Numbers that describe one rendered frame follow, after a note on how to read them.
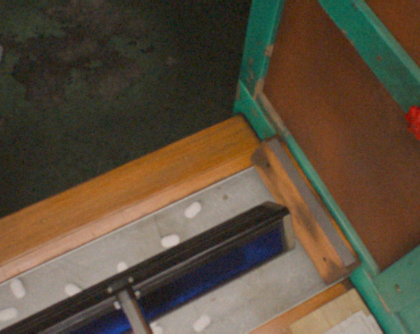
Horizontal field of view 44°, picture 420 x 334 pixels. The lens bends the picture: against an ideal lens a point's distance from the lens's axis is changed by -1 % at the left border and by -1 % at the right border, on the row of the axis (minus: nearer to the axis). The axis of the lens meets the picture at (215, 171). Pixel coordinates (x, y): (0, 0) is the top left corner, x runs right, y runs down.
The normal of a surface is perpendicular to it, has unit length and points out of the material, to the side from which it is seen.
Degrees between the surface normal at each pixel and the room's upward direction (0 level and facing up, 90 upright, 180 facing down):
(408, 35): 90
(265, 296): 0
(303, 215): 66
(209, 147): 0
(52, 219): 0
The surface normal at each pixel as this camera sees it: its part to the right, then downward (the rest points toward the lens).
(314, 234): -0.78, 0.19
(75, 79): 0.07, -0.43
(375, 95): -0.88, 0.40
